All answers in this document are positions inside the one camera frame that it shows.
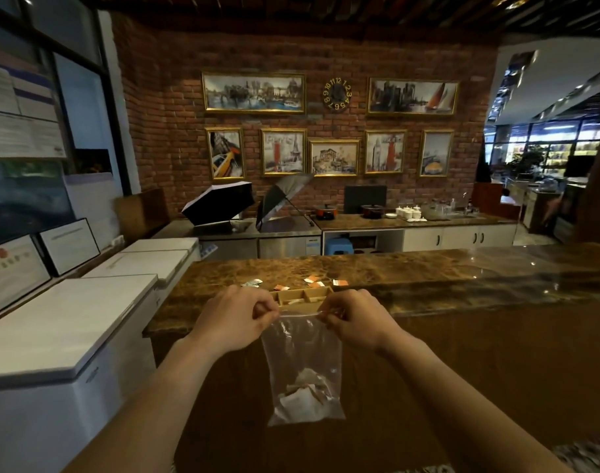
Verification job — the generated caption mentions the person's right forearm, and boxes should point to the person's right forearm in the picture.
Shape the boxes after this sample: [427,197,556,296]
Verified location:
[379,334,574,473]

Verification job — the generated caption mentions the framed ruins painting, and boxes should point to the framed ruins painting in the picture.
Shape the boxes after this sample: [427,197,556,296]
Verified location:
[307,138,362,178]

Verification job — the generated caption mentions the paper notices on window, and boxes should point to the paper notices on window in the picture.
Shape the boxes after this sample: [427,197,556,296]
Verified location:
[0,59,67,159]

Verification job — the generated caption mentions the green potted plant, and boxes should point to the green potted plant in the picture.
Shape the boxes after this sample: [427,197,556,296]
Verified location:
[507,144,548,179]

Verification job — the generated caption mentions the white paper sachets in bag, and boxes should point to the white paper sachets in bag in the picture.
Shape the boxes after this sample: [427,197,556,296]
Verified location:
[278,368,341,422]

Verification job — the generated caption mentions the white base cabinet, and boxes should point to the white base cabinet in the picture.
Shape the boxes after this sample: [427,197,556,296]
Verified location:
[403,223,518,253]

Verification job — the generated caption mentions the person's left forearm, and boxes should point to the person's left forearm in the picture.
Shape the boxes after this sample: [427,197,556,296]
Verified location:
[63,335,219,473]

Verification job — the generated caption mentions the person's right hand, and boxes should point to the person's right hand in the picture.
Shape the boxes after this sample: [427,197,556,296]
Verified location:
[317,289,405,356]

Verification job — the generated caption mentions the stainless steel counter unit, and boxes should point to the stainless steel counter unit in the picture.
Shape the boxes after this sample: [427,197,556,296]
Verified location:
[151,215,323,261]

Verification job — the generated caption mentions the wooden board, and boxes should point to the wooden board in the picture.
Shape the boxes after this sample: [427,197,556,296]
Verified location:
[115,187,171,243]

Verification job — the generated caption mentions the clear plastic zip bag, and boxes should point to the clear plastic zip bag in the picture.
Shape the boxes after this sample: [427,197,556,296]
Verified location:
[260,310,346,428]

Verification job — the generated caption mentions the glassware on counter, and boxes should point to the glassware on counter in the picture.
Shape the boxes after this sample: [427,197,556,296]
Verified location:
[422,199,454,220]

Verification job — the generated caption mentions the large white chest freezer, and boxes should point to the large white chest freezer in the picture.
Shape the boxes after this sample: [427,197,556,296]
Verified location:
[0,274,159,473]

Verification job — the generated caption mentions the framed boat painting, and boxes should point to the framed boat painting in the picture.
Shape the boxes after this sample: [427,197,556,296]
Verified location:
[418,129,455,178]

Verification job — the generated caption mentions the black monitor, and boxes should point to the black monitor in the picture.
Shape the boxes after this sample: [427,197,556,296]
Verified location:
[343,185,388,215]

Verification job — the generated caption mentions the black open umbrella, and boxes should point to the black open umbrella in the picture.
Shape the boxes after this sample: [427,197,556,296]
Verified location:
[181,180,256,227]

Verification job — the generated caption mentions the round wall clock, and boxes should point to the round wall clock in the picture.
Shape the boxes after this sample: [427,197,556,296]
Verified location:
[322,79,353,113]

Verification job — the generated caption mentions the wide framed river painting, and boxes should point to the wide framed river painting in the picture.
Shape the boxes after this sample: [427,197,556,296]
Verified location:
[201,72,307,115]

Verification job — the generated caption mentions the framed certificate with red seal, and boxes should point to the framed certificate with red seal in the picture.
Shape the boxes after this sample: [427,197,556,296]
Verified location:
[0,234,52,317]

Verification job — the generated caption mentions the framed yellow abstract painting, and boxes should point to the framed yellow abstract painting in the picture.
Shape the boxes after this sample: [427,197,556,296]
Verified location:
[205,126,246,182]

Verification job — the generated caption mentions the person's left hand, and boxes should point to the person's left hand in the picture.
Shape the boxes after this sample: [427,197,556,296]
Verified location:
[190,285,281,360]

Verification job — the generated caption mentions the marble top bar counter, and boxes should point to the marble top bar counter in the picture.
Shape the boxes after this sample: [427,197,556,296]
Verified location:
[142,242,600,473]

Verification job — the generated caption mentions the framed red tower painting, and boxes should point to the framed red tower painting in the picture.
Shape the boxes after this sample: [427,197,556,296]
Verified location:
[259,127,308,177]

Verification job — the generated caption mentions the patterned garment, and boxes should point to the patterned garment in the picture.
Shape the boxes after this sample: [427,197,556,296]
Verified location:
[551,437,600,473]

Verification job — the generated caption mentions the grey open umbrella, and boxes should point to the grey open umbrella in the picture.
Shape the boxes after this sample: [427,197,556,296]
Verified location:
[255,173,315,232]

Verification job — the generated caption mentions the wooden compartment box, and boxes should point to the wooden compartment box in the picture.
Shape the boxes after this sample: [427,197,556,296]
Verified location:
[270,286,335,314]

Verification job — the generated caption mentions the wide framed sailboat painting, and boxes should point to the wide framed sailboat painting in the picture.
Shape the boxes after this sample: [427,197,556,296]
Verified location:
[367,77,459,117]

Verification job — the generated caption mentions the black framed certificate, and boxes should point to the black framed certificate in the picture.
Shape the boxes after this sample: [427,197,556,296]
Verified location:
[37,218,101,278]

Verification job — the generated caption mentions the framed clock tower painting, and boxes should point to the framed clock tower painting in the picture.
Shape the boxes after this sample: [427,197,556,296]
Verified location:
[363,129,408,175]

